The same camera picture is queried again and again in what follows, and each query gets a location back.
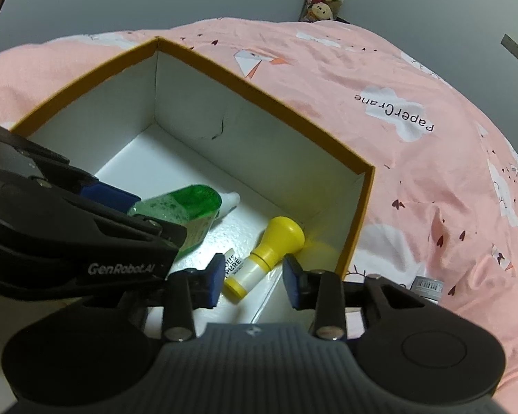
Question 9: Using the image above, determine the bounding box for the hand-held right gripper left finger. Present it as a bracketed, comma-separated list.
[121, 254, 226, 342]

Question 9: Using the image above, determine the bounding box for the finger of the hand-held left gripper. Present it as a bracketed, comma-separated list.
[0, 117, 142, 215]
[65, 190, 187, 254]

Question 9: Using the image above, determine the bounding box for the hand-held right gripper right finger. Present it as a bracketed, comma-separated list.
[282, 254, 445, 341]

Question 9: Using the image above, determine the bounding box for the green liquid bottle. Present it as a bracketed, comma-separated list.
[127, 185, 241, 254]

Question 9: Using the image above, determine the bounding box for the yellow mushroom-shaped bottle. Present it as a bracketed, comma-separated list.
[222, 216, 306, 299]

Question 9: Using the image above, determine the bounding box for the orange cardboard box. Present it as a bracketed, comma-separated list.
[0, 37, 377, 333]

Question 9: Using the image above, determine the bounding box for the small grey jar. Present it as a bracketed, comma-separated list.
[410, 275, 446, 305]

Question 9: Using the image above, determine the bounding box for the pink printed duvet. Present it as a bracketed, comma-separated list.
[0, 17, 518, 397]

